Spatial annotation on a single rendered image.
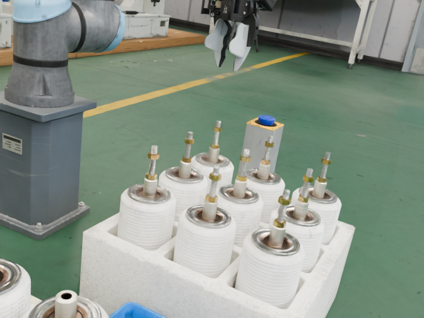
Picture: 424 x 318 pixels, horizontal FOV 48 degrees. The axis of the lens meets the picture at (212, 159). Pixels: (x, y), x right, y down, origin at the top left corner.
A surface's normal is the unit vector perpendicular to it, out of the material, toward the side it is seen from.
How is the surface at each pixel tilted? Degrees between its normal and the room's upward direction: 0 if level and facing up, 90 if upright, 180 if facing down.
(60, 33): 90
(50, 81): 72
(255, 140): 90
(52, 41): 90
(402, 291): 0
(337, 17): 90
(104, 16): 80
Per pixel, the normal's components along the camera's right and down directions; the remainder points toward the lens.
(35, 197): 0.34, 0.37
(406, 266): 0.14, -0.93
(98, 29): 0.80, 0.24
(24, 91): -0.08, 0.04
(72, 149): 0.90, 0.27
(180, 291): -0.47, 0.25
